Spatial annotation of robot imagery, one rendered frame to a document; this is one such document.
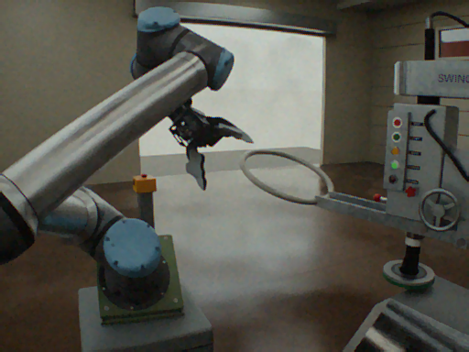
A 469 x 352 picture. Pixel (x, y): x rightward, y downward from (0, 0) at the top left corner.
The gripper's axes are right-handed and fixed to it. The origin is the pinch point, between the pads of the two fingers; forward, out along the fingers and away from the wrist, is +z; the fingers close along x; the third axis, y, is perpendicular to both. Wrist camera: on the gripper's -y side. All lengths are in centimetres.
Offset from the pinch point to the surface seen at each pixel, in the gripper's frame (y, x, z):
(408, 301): -73, 2, 59
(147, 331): -15, -56, 13
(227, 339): -140, -114, 30
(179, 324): -23, -50, 16
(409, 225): -75, 21, 37
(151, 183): -96, -70, -65
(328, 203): -87, 0, 8
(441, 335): -59, 6, 73
